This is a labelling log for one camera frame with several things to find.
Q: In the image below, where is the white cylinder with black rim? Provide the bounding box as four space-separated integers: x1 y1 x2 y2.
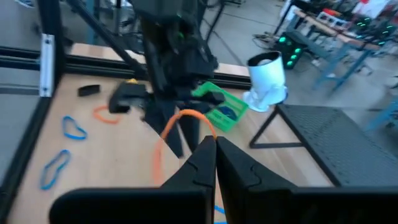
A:
242 50 289 113

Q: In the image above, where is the black computer with green lights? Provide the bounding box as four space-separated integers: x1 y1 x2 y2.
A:
273 30 305 70

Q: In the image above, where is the blue spiral wrist keychain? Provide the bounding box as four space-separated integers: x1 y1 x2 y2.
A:
216 105 239 122

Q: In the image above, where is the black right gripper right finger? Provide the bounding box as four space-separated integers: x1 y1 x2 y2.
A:
216 136 297 224

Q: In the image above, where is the blue silicone wristband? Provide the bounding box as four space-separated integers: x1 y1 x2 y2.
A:
213 204 228 224
61 114 88 141
39 149 72 191

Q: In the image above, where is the orange silicone wristband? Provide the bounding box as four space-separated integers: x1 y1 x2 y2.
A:
153 108 218 187
92 105 122 125

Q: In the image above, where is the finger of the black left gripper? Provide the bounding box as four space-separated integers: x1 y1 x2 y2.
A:
143 101 185 159
178 107 201 154

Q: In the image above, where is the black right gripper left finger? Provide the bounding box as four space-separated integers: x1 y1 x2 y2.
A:
160 135 218 224

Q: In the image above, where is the small black block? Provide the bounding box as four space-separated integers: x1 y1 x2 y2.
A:
76 83 102 98

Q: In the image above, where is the background workbench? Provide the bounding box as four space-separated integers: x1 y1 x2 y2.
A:
279 0 398 94

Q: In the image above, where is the green plastic basket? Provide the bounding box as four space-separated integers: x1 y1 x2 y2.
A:
191 80 249 133

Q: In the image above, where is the silver post bracket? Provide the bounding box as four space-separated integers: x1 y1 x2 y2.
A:
39 33 56 98

